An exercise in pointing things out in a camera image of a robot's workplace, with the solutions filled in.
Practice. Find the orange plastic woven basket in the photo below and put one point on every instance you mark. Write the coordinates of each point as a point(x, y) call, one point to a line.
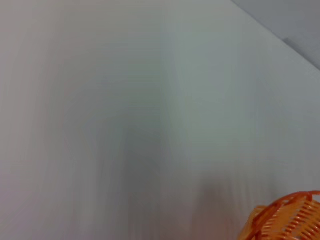
point(300, 220)

